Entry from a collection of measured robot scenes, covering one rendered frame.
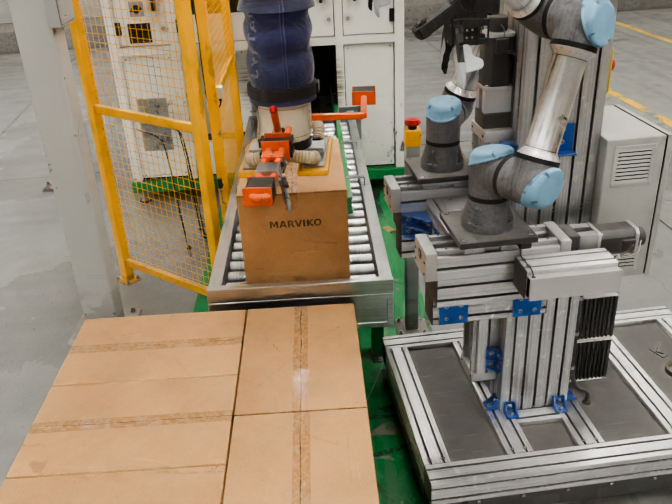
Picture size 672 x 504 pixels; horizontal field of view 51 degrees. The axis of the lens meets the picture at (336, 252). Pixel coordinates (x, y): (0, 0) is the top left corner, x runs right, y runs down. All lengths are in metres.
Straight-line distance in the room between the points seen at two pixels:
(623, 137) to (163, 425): 1.59
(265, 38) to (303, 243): 0.81
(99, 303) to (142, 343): 1.11
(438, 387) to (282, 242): 0.81
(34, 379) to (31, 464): 1.37
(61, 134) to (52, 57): 0.33
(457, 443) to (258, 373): 0.73
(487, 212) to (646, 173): 0.55
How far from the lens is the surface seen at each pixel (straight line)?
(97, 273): 3.57
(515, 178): 1.90
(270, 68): 2.25
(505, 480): 2.46
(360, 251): 3.04
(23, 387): 3.51
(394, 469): 2.75
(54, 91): 3.28
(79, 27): 3.74
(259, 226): 2.63
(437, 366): 2.89
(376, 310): 2.72
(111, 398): 2.35
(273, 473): 1.98
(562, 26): 1.91
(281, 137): 2.18
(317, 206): 2.59
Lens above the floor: 1.92
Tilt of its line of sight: 27 degrees down
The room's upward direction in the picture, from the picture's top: 3 degrees counter-clockwise
